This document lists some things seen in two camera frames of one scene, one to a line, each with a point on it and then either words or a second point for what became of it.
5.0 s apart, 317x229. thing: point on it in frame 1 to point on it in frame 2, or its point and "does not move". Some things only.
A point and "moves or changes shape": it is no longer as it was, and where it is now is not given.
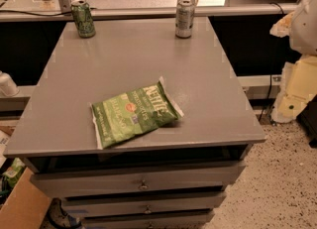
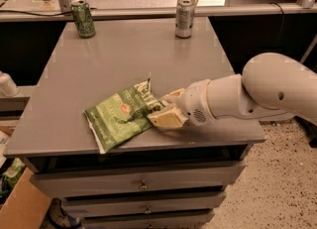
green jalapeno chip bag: (133, 113) moves or changes shape
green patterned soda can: (84, 19) does not move
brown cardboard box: (26, 206) does not move
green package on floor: (12, 172) does not move
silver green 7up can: (184, 18) does not move
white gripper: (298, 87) to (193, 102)
